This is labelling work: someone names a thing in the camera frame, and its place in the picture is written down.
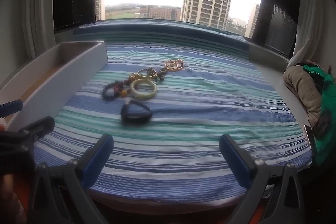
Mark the grey cardboard box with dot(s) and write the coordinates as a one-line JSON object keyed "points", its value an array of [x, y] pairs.
{"points": [[65, 74]]}

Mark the blue green striped bedsheet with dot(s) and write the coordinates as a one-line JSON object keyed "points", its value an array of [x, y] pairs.
{"points": [[197, 108]]}

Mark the pale jade bangle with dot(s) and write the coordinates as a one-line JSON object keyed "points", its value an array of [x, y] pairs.
{"points": [[143, 96]]}

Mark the green cloth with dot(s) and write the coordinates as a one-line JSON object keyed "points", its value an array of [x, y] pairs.
{"points": [[329, 98]]}

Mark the gold bangle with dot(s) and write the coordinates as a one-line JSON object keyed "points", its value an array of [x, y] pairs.
{"points": [[153, 74]]}

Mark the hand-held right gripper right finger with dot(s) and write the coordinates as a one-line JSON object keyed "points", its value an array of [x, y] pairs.
{"points": [[236, 158]]}

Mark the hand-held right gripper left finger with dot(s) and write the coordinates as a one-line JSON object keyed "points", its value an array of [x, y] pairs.
{"points": [[97, 158]]}

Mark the white curtain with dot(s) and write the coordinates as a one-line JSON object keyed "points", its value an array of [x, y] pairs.
{"points": [[315, 16], [39, 3]]}

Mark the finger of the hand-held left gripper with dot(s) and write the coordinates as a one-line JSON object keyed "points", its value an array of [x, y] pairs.
{"points": [[36, 127], [11, 106]]}

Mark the beige cloth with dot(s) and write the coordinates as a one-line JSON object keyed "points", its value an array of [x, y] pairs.
{"points": [[302, 85]]}

